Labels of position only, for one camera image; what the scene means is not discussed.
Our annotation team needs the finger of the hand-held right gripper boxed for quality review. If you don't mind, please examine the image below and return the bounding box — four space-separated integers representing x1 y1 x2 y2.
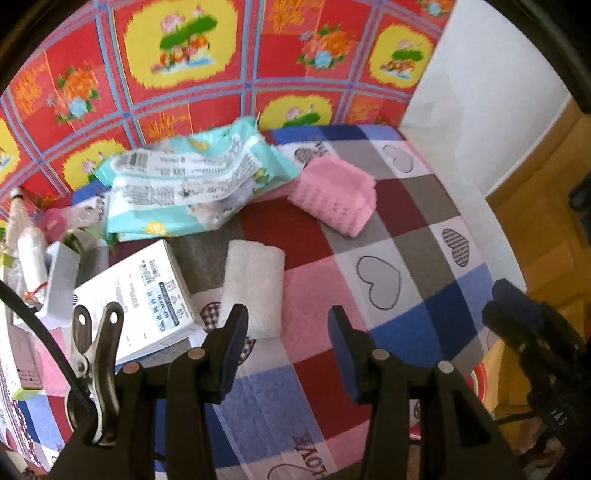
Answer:
481 300 556 368
492 278 586 343

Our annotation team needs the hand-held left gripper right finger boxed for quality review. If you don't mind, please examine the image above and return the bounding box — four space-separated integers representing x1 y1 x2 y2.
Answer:
327 305 527 480

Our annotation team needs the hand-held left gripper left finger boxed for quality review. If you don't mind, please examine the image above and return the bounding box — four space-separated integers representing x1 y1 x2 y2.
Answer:
48 302 250 480

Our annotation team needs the white towel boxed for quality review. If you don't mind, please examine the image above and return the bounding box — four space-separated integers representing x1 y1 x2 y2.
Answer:
219 240 286 340

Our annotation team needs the white printed carton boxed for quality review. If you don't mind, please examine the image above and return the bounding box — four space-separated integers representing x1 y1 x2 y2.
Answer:
73 239 204 365

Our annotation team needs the pink sponge cloth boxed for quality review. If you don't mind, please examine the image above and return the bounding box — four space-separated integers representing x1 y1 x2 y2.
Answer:
287 157 377 238

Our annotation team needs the teal diaper package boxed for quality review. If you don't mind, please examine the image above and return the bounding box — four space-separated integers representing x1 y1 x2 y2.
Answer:
95 116 301 241

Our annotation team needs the green and white box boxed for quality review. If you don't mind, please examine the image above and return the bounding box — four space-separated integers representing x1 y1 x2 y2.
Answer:
0 318 44 402

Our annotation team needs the metal spring clip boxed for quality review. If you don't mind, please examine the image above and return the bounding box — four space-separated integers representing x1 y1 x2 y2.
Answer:
65 301 124 446

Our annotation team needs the white foam tray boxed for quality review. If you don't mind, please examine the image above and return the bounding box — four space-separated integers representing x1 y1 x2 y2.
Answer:
14 242 81 333

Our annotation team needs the clear plastic bag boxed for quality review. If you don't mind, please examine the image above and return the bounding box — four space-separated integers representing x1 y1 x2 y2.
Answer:
60 205 112 250

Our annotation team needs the white sock red trim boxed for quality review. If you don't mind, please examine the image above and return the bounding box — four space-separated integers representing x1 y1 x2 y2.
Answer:
16 226 51 296

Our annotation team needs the red floral printed cloth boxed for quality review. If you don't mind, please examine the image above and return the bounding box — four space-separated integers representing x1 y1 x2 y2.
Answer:
0 0 455 204

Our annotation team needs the thick black cable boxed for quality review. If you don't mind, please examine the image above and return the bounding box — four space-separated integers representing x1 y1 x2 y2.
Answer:
0 279 95 411

